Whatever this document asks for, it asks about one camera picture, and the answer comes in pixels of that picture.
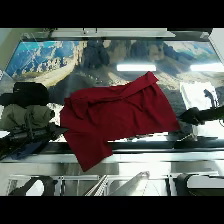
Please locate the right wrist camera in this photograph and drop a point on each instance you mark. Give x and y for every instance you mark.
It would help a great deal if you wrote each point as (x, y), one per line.
(208, 95)

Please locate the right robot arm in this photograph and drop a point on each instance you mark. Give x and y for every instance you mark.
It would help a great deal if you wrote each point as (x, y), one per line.
(213, 114)

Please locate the olive green garment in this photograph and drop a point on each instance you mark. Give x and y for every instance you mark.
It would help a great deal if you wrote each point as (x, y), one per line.
(20, 116)

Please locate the white garment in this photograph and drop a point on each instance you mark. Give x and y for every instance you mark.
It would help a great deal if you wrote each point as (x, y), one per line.
(193, 95)

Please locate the blue garment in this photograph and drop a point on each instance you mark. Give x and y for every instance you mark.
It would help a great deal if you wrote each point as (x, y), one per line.
(30, 148)

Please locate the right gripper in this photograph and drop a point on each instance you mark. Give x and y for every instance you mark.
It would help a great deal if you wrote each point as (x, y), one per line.
(192, 116)

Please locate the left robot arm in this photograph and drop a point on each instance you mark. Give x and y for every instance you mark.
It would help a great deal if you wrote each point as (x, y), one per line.
(26, 135)

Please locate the silver frame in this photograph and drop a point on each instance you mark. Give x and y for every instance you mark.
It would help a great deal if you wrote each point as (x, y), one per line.
(133, 158)

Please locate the red T-shirt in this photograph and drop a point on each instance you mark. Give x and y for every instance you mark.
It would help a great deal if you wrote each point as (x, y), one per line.
(116, 113)

